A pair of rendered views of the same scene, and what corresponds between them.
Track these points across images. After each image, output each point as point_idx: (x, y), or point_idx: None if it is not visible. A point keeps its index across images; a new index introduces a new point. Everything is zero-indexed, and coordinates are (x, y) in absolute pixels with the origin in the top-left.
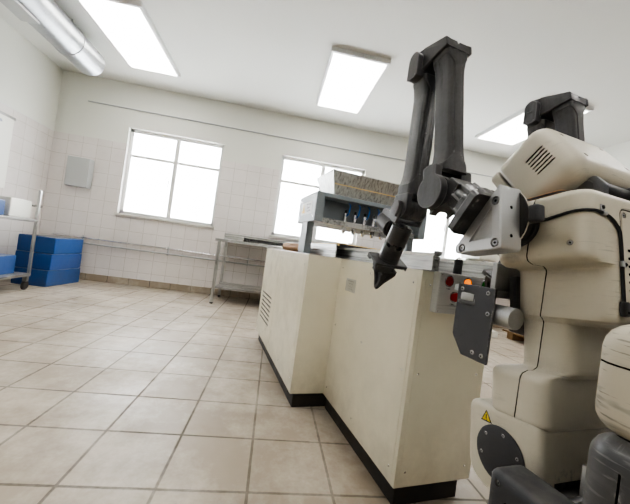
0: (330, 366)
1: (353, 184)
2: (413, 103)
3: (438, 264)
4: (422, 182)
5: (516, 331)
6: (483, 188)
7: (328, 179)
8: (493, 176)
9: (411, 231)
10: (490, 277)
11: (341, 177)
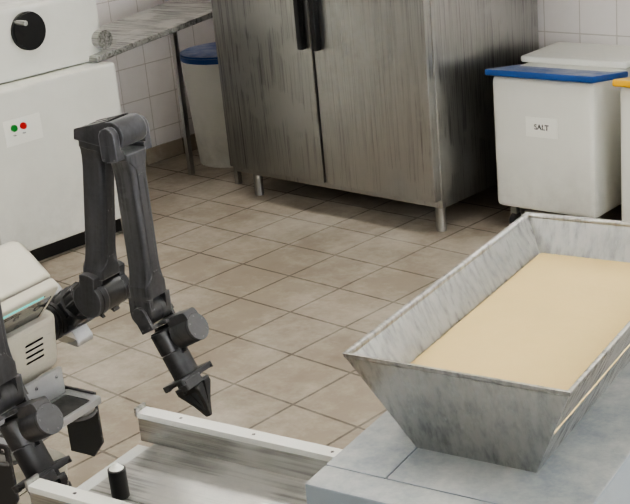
0: None
1: (505, 277)
2: (146, 175)
3: (140, 429)
4: (125, 275)
5: None
6: (68, 286)
7: (584, 244)
8: (56, 282)
9: (151, 336)
10: (57, 474)
11: (521, 244)
